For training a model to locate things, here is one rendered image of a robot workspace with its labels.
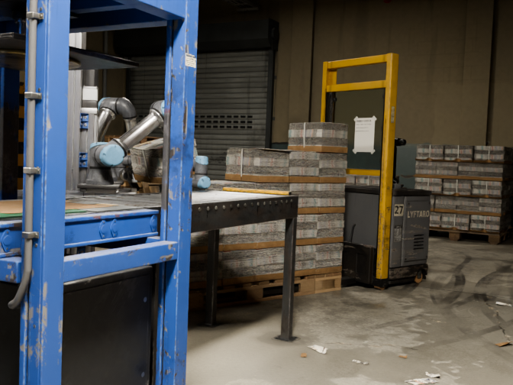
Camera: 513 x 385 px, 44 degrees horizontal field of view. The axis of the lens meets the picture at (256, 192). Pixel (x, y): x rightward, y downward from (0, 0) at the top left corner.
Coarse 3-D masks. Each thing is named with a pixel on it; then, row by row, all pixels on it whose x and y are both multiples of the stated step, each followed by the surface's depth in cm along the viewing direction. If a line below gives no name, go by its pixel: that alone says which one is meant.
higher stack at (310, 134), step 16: (304, 128) 482; (320, 128) 470; (336, 128) 478; (304, 144) 482; (320, 144) 470; (336, 144) 479; (320, 160) 470; (336, 160) 479; (320, 176) 470; (336, 176) 481; (320, 192) 471; (336, 192) 482; (320, 224) 473; (336, 224) 484; (320, 256) 476; (336, 256) 487; (336, 272) 490; (320, 288) 477; (336, 288) 488
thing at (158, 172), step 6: (162, 144) 405; (150, 150) 394; (156, 150) 388; (162, 150) 388; (150, 156) 396; (156, 156) 390; (162, 156) 388; (150, 162) 398; (156, 162) 392; (162, 162) 389; (150, 168) 399; (156, 168) 393; (162, 168) 389; (156, 174) 396
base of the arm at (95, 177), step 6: (90, 168) 348; (96, 168) 346; (102, 168) 347; (108, 168) 349; (90, 174) 347; (96, 174) 346; (102, 174) 346; (108, 174) 349; (90, 180) 345; (96, 180) 345; (102, 180) 345; (108, 180) 348
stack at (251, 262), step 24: (312, 192) 466; (312, 216) 467; (192, 240) 401; (240, 240) 426; (264, 240) 440; (192, 264) 403; (240, 264) 428; (264, 264) 440; (312, 264) 471; (240, 288) 428; (312, 288) 472
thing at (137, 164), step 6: (162, 138) 425; (138, 144) 416; (144, 144) 413; (150, 144) 411; (132, 150) 411; (138, 150) 405; (132, 156) 413; (138, 156) 408; (132, 162) 415; (138, 162) 409; (138, 168) 411; (138, 174) 415; (144, 174) 408
